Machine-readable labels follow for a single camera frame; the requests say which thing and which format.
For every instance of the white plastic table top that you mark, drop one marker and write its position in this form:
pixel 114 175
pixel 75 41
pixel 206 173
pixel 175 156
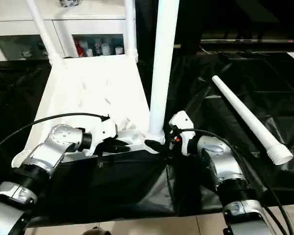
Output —
pixel 93 85

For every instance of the white plastic table leg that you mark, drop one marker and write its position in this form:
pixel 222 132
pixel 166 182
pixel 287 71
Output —
pixel 130 31
pixel 163 61
pixel 45 36
pixel 247 117

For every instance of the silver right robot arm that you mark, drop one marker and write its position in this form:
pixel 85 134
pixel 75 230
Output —
pixel 218 156

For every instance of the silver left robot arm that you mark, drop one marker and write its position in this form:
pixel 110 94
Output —
pixel 61 137

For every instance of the black table mat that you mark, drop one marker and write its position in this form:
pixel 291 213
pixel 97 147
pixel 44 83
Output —
pixel 137 183

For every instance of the dark robot foot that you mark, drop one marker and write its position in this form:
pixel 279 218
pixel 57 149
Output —
pixel 98 231

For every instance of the clear glass ornament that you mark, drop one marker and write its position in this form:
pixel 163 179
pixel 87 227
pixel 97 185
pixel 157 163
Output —
pixel 69 3

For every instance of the white glass-door cabinet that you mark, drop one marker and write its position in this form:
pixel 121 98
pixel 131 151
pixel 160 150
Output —
pixel 14 24

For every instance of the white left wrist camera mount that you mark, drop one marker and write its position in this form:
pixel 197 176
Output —
pixel 103 129

